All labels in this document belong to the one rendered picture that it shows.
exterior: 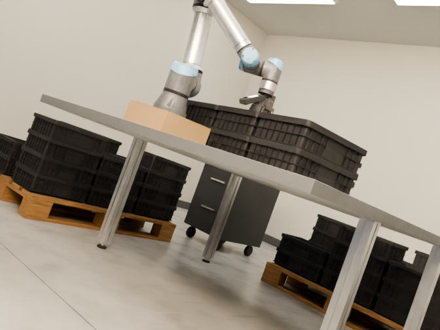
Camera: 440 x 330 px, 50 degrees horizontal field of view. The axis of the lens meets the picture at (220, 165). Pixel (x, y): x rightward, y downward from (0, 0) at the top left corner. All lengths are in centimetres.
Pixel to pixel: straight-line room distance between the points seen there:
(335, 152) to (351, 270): 46
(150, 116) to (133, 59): 368
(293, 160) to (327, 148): 17
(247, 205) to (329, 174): 221
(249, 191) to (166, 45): 250
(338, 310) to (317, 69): 489
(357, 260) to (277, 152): 50
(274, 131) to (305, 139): 16
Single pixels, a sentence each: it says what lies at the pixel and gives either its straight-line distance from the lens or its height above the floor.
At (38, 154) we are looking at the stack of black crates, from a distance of 300.
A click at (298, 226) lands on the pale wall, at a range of 593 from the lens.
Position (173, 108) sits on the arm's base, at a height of 82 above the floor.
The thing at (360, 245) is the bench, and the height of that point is 56.
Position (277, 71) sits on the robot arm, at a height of 115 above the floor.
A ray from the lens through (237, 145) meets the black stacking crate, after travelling 204.
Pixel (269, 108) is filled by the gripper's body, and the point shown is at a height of 98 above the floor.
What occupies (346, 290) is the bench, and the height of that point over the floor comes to 39.
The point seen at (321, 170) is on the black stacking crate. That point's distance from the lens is 189.
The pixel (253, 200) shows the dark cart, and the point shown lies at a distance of 412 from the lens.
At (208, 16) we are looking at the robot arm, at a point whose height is 129.
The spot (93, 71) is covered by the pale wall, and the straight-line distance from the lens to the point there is 534.
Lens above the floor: 63
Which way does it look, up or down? 1 degrees up
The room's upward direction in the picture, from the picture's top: 20 degrees clockwise
